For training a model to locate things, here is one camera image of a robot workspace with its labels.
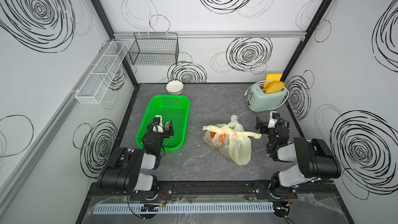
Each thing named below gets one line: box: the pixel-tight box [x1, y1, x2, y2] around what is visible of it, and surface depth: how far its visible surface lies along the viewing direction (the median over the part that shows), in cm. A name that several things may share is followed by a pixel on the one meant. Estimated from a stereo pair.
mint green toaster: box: [245, 82, 288, 112], surface depth 99 cm
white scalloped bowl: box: [165, 79, 184, 96], surface depth 118 cm
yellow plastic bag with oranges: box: [202, 115, 262, 166], surface depth 71 cm
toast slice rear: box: [263, 72, 283, 90], surface depth 98 cm
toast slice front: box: [264, 81, 285, 94], surface depth 94 cm
